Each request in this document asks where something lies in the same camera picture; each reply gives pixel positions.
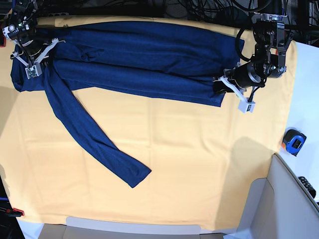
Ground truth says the blue long-sleeve T-shirt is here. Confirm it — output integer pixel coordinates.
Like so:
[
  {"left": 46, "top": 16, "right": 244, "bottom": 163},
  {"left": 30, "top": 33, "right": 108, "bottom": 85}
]
[{"left": 11, "top": 21, "right": 239, "bottom": 187}]

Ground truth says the blue black tape measure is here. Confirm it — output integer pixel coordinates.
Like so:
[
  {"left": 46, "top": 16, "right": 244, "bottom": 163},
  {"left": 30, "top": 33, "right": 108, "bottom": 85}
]
[{"left": 282, "top": 128, "right": 307, "bottom": 157}]

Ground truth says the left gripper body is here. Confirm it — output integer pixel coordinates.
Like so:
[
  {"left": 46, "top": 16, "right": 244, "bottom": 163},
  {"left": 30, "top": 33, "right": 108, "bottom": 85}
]
[{"left": 224, "top": 62, "right": 266, "bottom": 94}]

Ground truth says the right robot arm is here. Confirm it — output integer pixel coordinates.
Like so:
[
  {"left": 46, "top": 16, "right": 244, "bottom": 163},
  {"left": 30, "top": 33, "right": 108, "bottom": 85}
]
[{"left": 2, "top": 0, "right": 56, "bottom": 68}]

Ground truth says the black perforated object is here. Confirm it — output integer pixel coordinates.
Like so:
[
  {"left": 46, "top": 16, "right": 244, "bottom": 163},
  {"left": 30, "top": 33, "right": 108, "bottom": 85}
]
[{"left": 298, "top": 176, "right": 317, "bottom": 198}]

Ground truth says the red clamp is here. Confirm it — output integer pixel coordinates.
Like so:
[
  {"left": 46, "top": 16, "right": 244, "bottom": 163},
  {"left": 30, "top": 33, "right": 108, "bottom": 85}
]
[
  {"left": 4, "top": 208, "right": 24, "bottom": 217},
  {"left": 0, "top": 24, "right": 6, "bottom": 48}
]

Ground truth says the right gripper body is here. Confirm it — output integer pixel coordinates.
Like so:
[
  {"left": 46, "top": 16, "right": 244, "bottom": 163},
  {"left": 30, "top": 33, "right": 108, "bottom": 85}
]
[{"left": 14, "top": 37, "right": 53, "bottom": 65}]

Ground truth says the white cardboard box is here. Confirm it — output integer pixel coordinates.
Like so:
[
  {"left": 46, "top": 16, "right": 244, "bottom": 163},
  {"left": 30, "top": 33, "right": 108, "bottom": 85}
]
[
  {"left": 39, "top": 217, "right": 226, "bottom": 239},
  {"left": 233, "top": 154, "right": 319, "bottom": 239}
]

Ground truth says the white cardboard box bottom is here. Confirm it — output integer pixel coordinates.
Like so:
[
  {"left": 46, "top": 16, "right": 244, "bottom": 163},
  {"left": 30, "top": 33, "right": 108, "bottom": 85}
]
[{"left": 39, "top": 217, "right": 226, "bottom": 239}]

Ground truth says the red clamp bottom left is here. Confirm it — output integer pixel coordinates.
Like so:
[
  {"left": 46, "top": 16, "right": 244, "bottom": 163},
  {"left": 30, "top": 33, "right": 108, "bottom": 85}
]
[{"left": 4, "top": 208, "right": 24, "bottom": 217}]

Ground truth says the red clamp top left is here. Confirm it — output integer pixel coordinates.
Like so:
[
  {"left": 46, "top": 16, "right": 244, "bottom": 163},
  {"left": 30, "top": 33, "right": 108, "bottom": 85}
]
[{"left": 0, "top": 24, "right": 6, "bottom": 48}]

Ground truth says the white cardboard box right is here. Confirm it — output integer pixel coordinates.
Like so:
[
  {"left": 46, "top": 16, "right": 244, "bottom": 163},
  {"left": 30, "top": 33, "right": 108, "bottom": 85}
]
[{"left": 233, "top": 154, "right": 319, "bottom": 239}]

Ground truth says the yellow table cloth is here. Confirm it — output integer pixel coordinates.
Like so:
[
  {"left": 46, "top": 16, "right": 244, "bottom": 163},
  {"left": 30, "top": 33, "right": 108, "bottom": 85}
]
[{"left": 0, "top": 42, "right": 298, "bottom": 231}]

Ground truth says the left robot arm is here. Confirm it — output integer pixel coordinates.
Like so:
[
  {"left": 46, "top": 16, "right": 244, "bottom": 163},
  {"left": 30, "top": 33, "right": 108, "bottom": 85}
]
[{"left": 213, "top": 13, "right": 293, "bottom": 101}]

